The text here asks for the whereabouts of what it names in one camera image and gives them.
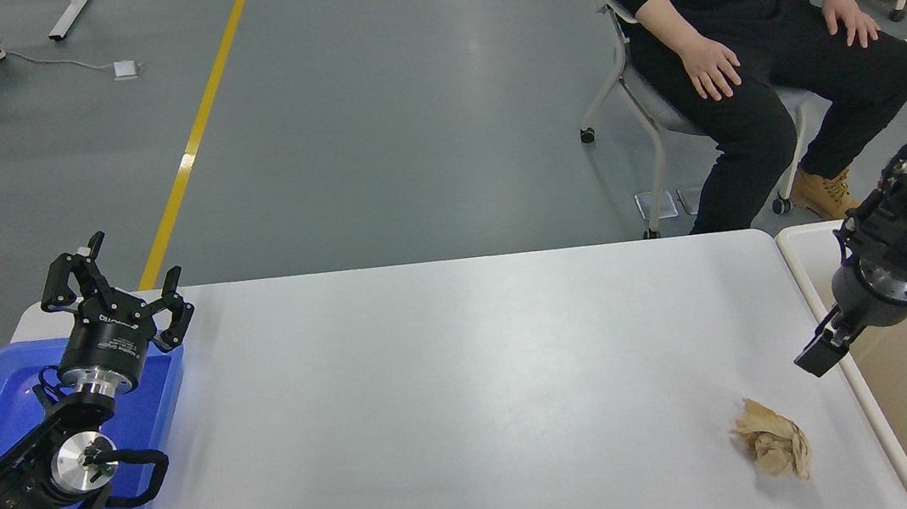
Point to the seated person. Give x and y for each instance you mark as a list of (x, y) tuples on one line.
[(744, 110)]

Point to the person's right hand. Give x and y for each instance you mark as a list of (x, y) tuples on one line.
[(710, 67)]

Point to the person's left hand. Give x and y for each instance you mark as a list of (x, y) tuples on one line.
[(849, 17)]

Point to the white power adapter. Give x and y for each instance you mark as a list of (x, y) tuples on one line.
[(126, 68)]

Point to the tan paper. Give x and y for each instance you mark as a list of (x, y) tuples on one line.
[(770, 445)]

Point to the white desk leg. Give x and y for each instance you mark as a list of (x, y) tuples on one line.
[(71, 12)]

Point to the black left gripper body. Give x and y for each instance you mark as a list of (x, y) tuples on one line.
[(105, 345)]

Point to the person's right forearm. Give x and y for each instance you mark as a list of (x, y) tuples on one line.
[(666, 21)]

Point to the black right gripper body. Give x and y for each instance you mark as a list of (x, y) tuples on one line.
[(856, 302)]

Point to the grey chair with white frame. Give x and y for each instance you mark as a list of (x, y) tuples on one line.
[(664, 115)]

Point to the floor socket plate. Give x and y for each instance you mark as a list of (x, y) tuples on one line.
[(657, 204), (688, 199)]

